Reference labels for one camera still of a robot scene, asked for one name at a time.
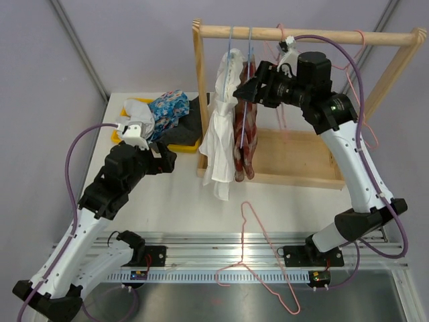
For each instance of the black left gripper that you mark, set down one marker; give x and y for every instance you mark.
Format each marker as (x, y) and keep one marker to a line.
(163, 164)

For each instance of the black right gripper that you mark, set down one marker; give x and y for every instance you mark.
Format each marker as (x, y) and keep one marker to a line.
(267, 76)

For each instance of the red plaid skirt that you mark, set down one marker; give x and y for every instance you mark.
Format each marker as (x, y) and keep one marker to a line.
(243, 160)

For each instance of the grey polka dot skirt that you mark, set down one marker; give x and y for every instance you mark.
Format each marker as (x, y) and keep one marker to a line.
(189, 128)

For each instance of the blue wire hanger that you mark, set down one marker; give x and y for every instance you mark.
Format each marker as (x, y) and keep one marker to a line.
(225, 97)
(246, 130)

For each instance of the blue floral skirt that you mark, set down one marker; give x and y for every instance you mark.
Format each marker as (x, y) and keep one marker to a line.
(167, 111)

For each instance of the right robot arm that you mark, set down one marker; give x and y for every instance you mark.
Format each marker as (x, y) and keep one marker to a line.
(334, 119)

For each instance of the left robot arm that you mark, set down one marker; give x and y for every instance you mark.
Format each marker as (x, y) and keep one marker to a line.
(57, 291)

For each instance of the white ruffled skirt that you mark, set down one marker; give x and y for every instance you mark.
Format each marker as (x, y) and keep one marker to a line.
(219, 140)

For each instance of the yellow plastic tray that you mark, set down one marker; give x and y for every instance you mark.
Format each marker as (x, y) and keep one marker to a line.
(173, 147)

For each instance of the wooden clothes rack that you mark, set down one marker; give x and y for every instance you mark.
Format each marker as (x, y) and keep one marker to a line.
(301, 158)

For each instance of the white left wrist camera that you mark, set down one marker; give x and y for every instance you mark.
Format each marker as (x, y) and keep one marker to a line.
(132, 135)

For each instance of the aluminium mounting rail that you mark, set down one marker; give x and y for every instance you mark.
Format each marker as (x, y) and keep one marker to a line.
(184, 257)

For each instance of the aluminium frame post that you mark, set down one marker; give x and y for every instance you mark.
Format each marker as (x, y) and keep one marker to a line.
(84, 58)
(365, 52)

